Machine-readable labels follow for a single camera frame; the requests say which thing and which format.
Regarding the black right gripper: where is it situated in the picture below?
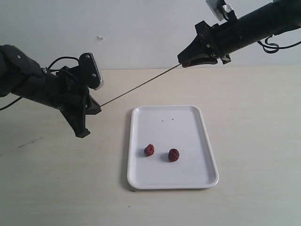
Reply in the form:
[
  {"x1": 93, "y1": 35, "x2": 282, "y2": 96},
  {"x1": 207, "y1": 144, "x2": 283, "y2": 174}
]
[{"x1": 177, "y1": 18, "x2": 238, "y2": 67}]

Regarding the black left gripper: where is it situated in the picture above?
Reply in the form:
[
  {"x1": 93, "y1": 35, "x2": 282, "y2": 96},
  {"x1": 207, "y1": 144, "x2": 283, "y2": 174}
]
[{"x1": 37, "y1": 66, "x2": 102, "y2": 138}]

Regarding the thin metal skewer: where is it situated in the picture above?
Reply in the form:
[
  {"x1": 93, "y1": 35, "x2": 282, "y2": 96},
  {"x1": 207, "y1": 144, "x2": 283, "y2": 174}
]
[{"x1": 100, "y1": 64, "x2": 181, "y2": 107}]

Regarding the dried red fruit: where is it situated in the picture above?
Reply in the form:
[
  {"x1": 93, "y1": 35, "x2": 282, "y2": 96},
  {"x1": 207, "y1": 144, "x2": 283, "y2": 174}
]
[
  {"x1": 144, "y1": 144, "x2": 155, "y2": 157},
  {"x1": 182, "y1": 61, "x2": 191, "y2": 68},
  {"x1": 168, "y1": 148, "x2": 180, "y2": 162}
]

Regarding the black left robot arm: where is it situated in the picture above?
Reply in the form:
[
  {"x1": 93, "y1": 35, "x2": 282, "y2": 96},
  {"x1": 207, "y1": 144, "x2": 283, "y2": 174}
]
[{"x1": 0, "y1": 45, "x2": 104, "y2": 138}]

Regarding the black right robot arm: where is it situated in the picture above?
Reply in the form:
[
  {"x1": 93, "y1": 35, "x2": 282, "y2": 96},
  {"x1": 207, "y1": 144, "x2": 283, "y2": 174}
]
[{"x1": 177, "y1": 0, "x2": 301, "y2": 68}]

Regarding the white rectangular plastic tray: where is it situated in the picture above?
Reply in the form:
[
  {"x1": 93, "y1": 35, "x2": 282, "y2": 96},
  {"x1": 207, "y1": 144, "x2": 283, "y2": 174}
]
[{"x1": 127, "y1": 105, "x2": 219, "y2": 190}]

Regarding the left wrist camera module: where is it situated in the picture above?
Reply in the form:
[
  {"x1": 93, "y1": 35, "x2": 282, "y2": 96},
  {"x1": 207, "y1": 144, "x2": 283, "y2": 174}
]
[{"x1": 79, "y1": 52, "x2": 104, "y2": 90}]

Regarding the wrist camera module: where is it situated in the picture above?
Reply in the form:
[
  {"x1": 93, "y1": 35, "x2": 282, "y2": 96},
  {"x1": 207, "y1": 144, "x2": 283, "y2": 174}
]
[
  {"x1": 206, "y1": 0, "x2": 237, "y2": 21},
  {"x1": 79, "y1": 52, "x2": 104, "y2": 90}
]

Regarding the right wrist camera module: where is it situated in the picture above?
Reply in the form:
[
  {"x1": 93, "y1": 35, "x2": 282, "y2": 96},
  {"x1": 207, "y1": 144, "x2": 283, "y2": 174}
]
[{"x1": 206, "y1": 0, "x2": 237, "y2": 21}]

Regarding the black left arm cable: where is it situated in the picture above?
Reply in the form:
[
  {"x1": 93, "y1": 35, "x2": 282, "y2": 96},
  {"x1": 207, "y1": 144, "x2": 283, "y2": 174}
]
[{"x1": 0, "y1": 56, "x2": 80, "y2": 111}]

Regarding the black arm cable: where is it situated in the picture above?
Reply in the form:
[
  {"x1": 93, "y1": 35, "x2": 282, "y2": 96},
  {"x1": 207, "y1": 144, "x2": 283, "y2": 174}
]
[
  {"x1": 0, "y1": 56, "x2": 80, "y2": 111},
  {"x1": 256, "y1": 35, "x2": 301, "y2": 54}
]

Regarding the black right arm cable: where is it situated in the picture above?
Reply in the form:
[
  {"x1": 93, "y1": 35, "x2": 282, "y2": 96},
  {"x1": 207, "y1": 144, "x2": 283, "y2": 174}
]
[{"x1": 256, "y1": 35, "x2": 301, "y2": 54}]

